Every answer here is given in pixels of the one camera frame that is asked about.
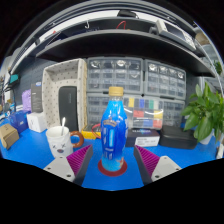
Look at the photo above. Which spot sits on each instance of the small teal box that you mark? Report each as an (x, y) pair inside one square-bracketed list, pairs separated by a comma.
[(14, 78)]

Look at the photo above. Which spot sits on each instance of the blue box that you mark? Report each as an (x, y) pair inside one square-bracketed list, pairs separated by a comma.
[(19, 121)]

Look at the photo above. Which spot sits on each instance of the purple packet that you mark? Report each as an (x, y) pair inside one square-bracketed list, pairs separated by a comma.
[(26, 100)]

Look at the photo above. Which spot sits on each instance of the clear organizer box coloured parts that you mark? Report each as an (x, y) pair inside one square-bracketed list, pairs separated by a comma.
[(145, 113)]

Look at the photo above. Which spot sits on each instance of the beige dotted storage basket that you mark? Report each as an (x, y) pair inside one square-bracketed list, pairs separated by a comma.
[(50, 86)]

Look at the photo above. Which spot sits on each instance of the green leafy plant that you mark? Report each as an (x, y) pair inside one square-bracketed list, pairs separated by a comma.
[(203, 113)]

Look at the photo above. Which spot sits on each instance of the brown cardboard box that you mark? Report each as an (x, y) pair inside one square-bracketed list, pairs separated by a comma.
[(8, 136)]

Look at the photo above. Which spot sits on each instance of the white shelf unit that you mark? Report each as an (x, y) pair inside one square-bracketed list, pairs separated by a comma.
[(213, 56)]

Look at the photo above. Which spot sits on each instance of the yellow multimeter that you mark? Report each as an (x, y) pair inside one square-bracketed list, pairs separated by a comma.
[(87, 133)]

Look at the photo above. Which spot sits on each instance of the flat round red coaster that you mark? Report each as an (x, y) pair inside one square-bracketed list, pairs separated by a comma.
[(113, 173)]

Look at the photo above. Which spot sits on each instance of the blue drink bottle gold cap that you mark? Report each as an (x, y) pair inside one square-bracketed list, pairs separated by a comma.
[(114, 133)]

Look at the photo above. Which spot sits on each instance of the white spoon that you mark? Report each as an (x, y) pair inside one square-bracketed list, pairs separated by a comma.
[(63, 125)]

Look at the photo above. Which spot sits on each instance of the black rectangular speaker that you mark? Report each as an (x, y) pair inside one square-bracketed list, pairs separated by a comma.
[(68, 106)]

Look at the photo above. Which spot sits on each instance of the small white box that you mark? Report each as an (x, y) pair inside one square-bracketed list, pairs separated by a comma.
[(36, 122)]

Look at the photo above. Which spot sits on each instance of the dark grey box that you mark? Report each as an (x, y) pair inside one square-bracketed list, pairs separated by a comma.
[(36, 97)]

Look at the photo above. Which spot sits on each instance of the white plant pot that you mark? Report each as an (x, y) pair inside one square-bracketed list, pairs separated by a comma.
[(206, 139)]

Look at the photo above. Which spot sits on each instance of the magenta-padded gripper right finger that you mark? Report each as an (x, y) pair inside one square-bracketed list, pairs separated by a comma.
[(161, 166)]

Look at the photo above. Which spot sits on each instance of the black zipper case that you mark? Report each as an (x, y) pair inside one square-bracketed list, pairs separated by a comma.
[(178, 136)]

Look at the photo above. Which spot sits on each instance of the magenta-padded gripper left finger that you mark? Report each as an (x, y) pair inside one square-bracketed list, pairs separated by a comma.
[(63, 166)]

